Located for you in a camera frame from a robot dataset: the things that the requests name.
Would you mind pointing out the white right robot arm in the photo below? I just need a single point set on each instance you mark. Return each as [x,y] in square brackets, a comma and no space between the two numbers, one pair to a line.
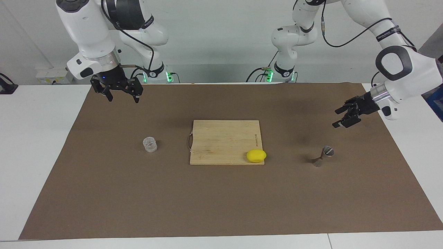
[90,31]

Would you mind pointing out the wooden cutting board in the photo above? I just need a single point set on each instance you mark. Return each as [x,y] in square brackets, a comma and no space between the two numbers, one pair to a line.
[225,141]

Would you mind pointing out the small clear glass cup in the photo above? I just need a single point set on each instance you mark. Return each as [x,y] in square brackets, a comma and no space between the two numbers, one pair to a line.
[150,145]

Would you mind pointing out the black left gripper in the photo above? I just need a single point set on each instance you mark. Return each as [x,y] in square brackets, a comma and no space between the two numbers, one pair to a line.
[367,103]

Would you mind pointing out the steel double jigger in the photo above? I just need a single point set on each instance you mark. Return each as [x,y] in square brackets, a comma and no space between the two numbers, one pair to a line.
[327,151]

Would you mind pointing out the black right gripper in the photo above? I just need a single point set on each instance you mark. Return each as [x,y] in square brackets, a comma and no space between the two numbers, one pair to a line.
[112,77]

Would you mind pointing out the blue crate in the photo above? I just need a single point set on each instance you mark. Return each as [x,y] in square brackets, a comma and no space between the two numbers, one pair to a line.
[436,103]

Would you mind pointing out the brown table mat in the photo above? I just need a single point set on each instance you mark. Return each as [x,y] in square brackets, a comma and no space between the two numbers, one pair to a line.
[138,200]

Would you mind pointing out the yellow lemon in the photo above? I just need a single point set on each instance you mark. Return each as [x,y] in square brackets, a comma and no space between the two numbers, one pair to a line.
[256,156]

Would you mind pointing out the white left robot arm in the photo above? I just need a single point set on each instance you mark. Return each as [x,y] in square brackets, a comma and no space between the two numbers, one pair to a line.
[408,65]

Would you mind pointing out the white wall socket box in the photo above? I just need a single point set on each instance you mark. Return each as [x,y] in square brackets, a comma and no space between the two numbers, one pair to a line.
[52,74]

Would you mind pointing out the black clamp mount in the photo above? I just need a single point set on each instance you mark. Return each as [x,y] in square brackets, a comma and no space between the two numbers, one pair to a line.
[7,88]

